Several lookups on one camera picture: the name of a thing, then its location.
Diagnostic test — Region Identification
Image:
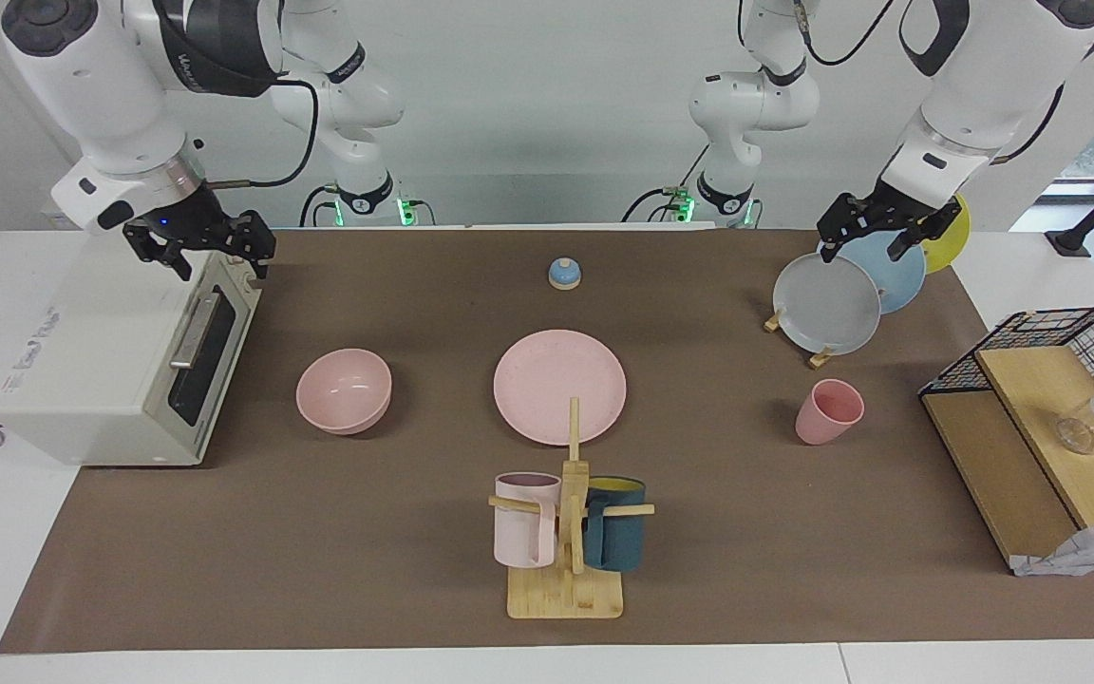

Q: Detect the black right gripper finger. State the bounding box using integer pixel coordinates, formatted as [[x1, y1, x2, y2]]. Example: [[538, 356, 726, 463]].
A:
[[129, 228, 195, 282], [238, 215, 278, 280]]

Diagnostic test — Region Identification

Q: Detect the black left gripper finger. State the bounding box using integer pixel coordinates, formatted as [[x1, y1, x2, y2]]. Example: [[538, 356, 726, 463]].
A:
[[816, 193, 861, 264], [887, 224, 930, 262]]

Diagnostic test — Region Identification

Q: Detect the pink bowl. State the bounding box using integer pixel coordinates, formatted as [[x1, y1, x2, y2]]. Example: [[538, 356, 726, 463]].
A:
[[295, 348, 394, 436]]

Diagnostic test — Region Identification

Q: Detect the pink cup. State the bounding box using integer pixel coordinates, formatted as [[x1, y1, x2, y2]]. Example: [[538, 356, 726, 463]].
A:
[[795, 378, 865, 446]]

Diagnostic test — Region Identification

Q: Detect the light blue plate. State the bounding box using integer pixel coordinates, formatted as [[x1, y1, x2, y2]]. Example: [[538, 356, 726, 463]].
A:
[[837, 231, 928, 314]]

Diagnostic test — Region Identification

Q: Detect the yellow plate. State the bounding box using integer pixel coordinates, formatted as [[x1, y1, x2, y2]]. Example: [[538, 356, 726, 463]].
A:
[[920, 194, 971, 275]]

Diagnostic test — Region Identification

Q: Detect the grey plate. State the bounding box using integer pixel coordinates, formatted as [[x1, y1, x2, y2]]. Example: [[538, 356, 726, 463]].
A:
[[772, 252, 882, 357]]

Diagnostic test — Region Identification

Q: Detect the wooden plate rack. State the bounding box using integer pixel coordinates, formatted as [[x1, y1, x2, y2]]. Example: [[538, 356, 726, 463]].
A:
[[764, 306, 835, 370]]

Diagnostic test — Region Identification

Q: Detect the white toaster oven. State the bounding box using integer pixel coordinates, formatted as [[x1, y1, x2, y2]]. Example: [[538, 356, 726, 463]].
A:
[[0, 233, 263, 468]]

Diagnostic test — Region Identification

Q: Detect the clear glass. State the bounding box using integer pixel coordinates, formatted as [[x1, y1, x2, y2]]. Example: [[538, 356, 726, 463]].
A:
[[1055, 404, 1094, 455]]

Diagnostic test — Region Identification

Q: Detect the brown table mat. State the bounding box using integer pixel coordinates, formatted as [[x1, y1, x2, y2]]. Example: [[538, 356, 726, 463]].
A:
[[0, 228, 1094, 655]]

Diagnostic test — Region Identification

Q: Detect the pink speckled plate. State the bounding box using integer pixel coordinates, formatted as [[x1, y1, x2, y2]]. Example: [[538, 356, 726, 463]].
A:
[[493, 329, 628, 447]]

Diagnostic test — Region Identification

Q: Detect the dark teal mug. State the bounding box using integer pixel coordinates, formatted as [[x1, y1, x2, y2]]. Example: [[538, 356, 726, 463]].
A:
[[583, 476, 648, 572]]

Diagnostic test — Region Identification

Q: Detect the pink mug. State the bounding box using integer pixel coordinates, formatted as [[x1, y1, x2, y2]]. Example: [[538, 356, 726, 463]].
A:
[[493, 472, 562, 569]]

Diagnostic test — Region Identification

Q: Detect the wooden mug tree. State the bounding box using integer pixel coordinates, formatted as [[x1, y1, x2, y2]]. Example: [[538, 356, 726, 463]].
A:
[[488, 397, 655, 620]]

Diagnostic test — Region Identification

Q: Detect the black base cable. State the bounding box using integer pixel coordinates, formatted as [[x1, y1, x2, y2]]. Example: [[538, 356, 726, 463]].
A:
[[299, 184, 341, 229], [622, 184, 696, 225]]

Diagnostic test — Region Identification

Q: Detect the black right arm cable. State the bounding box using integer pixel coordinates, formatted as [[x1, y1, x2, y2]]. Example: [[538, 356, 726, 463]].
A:
[[205, 76, 322, 189]]

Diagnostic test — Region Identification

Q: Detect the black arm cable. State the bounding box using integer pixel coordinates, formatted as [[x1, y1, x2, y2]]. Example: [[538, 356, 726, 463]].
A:
[[205, 76, 322, 189], [737, 0, 1094, 167]]

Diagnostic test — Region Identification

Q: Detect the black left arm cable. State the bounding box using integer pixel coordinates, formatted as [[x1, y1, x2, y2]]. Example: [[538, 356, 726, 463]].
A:
[[737, 0, 1094, 167]]

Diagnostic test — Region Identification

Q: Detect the wire and wood shelf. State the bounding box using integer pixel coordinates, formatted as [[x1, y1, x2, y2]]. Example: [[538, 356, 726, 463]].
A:
[[917, 306, 1094, 574]]

